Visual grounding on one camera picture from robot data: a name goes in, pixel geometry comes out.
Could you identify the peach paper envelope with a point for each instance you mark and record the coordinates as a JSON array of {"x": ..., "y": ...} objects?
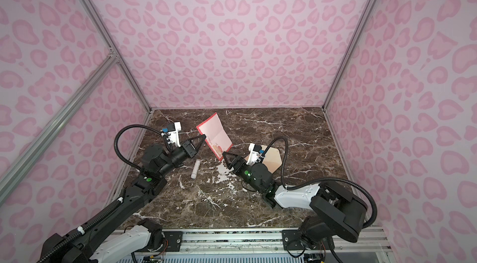
[{"x": 272, "y": 160}]

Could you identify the white glue stick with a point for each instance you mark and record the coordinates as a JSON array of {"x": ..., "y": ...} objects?
[{"x": 195, "y": 170}]

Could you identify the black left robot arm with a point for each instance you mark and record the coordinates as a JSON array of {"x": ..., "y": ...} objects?
[{"x": 91, "y": 243}]

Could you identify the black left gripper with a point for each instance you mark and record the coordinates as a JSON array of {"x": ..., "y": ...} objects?
[{"x": 188, "y": 148}]

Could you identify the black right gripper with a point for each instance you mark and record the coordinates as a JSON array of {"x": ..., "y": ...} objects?
[{"x": 231, "y": 166}]

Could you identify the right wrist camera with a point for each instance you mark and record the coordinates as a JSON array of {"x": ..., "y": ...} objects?
[{"x": 256, "y": 154}]

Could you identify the left diagonal aluminium strut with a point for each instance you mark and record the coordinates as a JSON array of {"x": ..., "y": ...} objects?
[{"x": 25, "y": 162}]

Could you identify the left corner aluminium post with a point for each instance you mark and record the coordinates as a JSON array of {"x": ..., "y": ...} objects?
[{"x": 100, "y": 25}]

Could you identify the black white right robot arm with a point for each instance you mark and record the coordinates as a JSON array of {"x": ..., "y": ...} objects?
[{"x": 341, "y": 207}]

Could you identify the pink red-bordered letter card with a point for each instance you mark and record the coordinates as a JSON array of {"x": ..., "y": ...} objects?
[{"x": 216, "y": 136}]

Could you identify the corner aluminium post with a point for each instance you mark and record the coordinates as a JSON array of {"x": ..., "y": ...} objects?
[
  {"x": 100, "y": 25},
  {"x": 364, "y": 18}
]

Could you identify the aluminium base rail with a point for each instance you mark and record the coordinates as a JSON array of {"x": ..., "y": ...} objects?
[{"x": 240, "y": 245}]

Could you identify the right corner aluminium post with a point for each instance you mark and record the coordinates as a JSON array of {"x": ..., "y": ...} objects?
[{"x": 364, "y": 18}]

